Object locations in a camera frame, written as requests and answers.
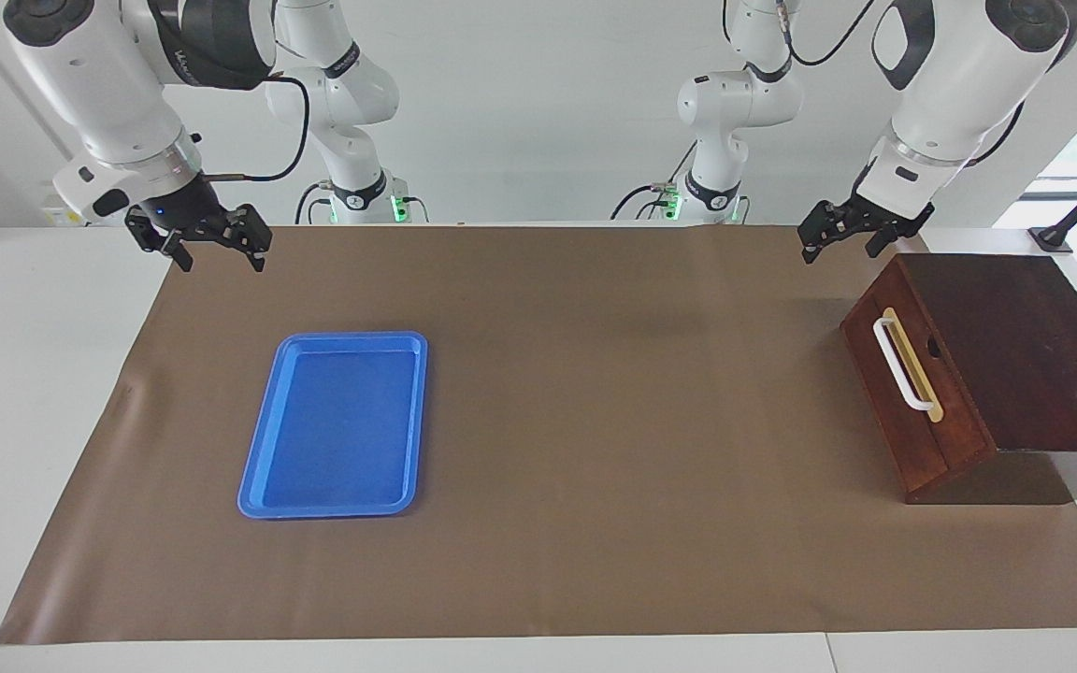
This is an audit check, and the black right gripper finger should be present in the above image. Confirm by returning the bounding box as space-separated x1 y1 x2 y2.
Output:
124 210 195 273
223 204 273 273

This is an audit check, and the wooden drawer with white handle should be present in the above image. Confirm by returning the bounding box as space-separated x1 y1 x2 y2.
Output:
844 266 992 494

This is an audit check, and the dark wooden drawer cabinet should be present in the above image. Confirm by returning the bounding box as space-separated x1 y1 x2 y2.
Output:
842 252 1077 506

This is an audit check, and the blue plastic tray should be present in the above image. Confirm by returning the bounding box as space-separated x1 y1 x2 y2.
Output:
237 331 429 520

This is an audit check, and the brown table mat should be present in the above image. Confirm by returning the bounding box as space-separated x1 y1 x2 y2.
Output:
0 224 1077 646

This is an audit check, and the black right base cable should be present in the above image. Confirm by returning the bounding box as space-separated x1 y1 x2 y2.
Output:
294 180 334 225

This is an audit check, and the black base cable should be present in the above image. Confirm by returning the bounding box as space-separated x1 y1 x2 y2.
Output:
294 180 334 225
610 182 684 222

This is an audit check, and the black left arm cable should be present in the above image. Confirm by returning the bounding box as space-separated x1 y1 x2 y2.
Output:
777 0 878 68

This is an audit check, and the black left base cable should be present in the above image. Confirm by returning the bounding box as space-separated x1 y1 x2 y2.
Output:
610 182 684 222

